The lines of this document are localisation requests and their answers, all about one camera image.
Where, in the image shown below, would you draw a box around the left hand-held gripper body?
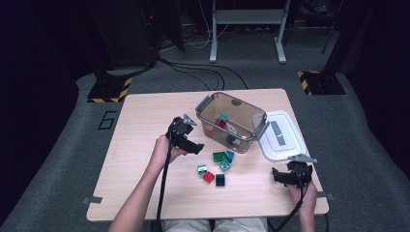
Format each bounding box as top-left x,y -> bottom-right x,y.
165,113 -> 198,146

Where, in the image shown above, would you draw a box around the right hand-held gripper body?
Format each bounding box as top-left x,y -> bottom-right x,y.
287,154 -> 318,189

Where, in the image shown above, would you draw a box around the white lid with grey handle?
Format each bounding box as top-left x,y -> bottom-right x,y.
259,109 -> 308,162

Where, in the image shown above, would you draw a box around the red toy block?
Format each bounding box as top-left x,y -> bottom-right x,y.
202,170 -> 216,185

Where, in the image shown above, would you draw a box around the black toy block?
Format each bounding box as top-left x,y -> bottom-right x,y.
226,134 -> 241,147

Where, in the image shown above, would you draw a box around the clear brown plastic storage box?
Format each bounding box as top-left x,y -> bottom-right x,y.
195,91 -> 270,155

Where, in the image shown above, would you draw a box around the person's right hand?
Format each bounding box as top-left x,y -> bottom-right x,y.
287,182 -> 318,216

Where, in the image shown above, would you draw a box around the person's left hand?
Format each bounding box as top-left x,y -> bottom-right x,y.
146,134 -> 190,177

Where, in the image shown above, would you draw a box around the grey tape piece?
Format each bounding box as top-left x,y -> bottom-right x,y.
81,195 -> 103,206
315,191 -> 337,201

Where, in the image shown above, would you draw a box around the person's light trousers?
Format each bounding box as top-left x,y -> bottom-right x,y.
161,217 -> 269,232

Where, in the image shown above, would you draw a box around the dark cabinet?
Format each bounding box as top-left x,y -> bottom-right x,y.
86,0 -> 159,71

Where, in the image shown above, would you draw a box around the white metal stand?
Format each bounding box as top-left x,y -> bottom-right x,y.
209,0 -> 288,65

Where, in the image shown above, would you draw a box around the black stand pole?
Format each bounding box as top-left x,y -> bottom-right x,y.
320,0 -> 343,55

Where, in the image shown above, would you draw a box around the right hand-held gripper black cable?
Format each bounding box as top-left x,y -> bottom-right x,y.
266,180 -> 308,232

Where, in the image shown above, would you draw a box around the hand-held gripper black cable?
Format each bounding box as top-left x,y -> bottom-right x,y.
155,138 -> 173,232
266,180 -> 308,232

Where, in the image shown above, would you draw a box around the left hand-held gripper black cable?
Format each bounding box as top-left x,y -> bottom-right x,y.
155,138 -> 173,232

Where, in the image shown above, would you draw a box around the black floor cable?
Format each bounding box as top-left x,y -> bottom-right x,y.
167,64 -> 225,91
158,57 -> 249,91

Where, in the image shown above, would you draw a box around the black yellow striped base plate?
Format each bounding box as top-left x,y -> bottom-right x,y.
87,75 -> 133,104
297,70 -> 346,97

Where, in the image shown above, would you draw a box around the white cable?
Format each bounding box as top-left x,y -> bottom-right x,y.
185,0 -> 230,50

